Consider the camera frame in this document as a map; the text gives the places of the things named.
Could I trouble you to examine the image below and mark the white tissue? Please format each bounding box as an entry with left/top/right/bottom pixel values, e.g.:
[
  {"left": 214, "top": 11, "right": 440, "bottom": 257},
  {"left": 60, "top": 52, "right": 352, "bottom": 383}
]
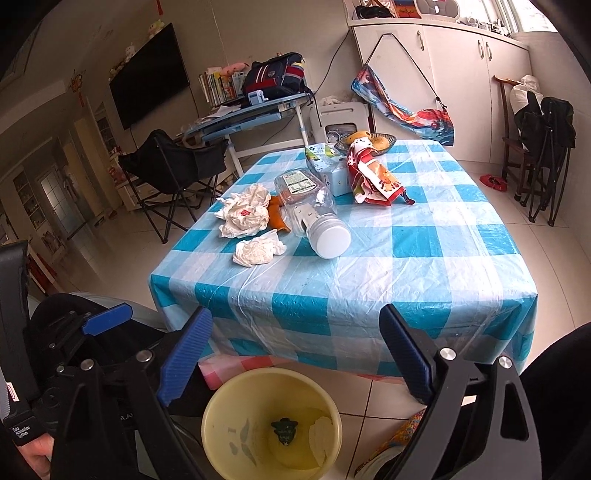
[{"left": 232, "top": 230, "right": 287, "bottom": 268}]

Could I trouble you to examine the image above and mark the white plastic bag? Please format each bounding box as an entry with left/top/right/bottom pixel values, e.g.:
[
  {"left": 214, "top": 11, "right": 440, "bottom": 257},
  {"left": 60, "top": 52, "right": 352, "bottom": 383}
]
[{"left": 214, "top": 183, "right": 270, "bottom": 239}]

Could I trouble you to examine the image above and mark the red orange snack bag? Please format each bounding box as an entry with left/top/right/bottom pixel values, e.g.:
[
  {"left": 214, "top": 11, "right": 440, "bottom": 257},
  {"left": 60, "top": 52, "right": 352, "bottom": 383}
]
[{"left": 346, "top": 139, "right": 415, "bottom": 206}]

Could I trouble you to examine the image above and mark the clear plastic bottle white cap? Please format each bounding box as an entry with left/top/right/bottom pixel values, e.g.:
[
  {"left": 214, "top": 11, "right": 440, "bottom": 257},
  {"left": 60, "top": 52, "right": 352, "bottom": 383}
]
[{"left": 274, "top": 168, "right": 352, "bottom": 260}]

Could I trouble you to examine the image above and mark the yellow plastic trash bin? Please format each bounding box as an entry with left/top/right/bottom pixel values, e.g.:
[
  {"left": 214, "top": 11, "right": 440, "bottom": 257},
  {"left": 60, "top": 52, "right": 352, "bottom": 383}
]
[{"left": 201, "top": 367, "right": 342, "bottom": 479}]

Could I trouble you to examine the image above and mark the left hand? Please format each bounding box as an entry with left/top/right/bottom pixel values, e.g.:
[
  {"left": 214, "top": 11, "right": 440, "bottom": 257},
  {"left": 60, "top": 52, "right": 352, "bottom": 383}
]
[{"left": 18, "top": 434, "right": 54, "bottom": 480}]

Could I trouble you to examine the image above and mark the colourful knitted slipper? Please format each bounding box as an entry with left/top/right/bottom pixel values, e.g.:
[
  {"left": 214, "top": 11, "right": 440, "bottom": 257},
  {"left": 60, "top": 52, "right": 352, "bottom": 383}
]
[{"left": 353, "top": 409, "right": 426, "bottom": 479}]

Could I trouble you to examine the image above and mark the blue checkered tablecloth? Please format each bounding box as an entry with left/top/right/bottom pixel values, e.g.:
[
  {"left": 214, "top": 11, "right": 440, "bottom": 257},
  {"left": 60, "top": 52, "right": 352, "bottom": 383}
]
[{"left": 148, "top": 140, "right": 538, "bottom": 376}]

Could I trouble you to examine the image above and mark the black folding camp chair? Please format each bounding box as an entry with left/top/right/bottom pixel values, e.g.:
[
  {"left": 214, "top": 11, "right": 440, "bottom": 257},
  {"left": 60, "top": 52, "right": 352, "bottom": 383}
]
[{"left": 118, "top": 129, "right": 228, "bottom": 244}]

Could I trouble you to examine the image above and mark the red slipper on floor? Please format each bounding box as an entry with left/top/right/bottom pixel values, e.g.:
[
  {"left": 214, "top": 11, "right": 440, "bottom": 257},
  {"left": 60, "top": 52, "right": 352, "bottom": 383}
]
[{"left": 479, "top": 174, "right": 508, "bottom": 192}]

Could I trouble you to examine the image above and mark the blue milk carton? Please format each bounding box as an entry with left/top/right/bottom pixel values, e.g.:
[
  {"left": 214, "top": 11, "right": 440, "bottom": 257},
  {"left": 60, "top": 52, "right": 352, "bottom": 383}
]
[{"left": 304, "top": 143, "right": 352, "bottom": 197}]

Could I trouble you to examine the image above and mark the glass fruit bowl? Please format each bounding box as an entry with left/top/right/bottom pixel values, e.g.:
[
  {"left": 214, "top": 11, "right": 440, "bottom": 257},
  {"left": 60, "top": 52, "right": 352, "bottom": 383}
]
[{"left": 335, "top": 133, "right": 397, "bottom": 156}]

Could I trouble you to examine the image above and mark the yellow mango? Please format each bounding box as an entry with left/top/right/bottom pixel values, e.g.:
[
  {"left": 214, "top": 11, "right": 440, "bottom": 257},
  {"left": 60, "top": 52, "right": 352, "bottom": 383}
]
[{"left": 345, "top": 131, "right": 372, "bottom": 145}]

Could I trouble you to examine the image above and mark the colourful hanging fabric banner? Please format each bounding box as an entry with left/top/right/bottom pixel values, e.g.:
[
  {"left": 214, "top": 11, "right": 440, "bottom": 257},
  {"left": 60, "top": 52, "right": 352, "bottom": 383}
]
[{"left": 351, "top": 65, "right": 455, "bottom": 147}]

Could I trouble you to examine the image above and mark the blue study desk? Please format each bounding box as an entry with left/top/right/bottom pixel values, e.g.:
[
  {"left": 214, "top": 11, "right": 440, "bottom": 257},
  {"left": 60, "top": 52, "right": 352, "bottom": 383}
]
[{"left": 180, "top": 93, "right": 315, "bottom": 178}]

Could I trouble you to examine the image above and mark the white plastic stool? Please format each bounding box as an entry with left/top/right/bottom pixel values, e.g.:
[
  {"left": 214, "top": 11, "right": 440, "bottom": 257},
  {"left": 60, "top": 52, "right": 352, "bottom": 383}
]
[{"left": 310, "top": 102, "right": 370, "bottom": 144}]

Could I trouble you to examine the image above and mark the black folded chair right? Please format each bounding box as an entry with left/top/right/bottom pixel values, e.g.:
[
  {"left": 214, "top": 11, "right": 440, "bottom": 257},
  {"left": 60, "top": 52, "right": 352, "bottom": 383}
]
[{"left": 515, "top": 91, "right": 576, "bottom": 227}]

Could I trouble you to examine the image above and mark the white stuffed sack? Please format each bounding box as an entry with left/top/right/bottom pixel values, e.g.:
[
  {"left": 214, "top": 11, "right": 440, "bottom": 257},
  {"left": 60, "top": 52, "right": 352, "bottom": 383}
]
[{"left": 509, "top": 75, "right": 544, "bottom": 114}]

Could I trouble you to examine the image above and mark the row of books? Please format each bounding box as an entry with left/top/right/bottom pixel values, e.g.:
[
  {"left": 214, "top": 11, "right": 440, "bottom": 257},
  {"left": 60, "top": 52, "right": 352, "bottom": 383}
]
[{"left": 198, "top": 62, "right": 249, "bottom": 107}]

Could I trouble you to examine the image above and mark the white storage cabinet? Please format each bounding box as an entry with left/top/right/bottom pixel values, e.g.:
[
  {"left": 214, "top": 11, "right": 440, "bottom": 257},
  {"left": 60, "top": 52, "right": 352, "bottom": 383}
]
[{"left": 349, "top": 19, "right": 532, "bottom": 166}]

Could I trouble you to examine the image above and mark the dark blue red backpack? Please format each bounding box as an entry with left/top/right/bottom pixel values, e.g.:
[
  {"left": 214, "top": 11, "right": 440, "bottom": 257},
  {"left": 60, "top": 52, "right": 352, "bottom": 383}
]
[{"left": 242, "top": 52, "right": 308, "bottom": 100}]

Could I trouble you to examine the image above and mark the black wall television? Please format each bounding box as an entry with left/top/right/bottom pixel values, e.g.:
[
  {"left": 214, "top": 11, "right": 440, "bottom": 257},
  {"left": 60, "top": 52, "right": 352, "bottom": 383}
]
[{"left": 109, "top": 23, "right": 189, "bottom": 130}]

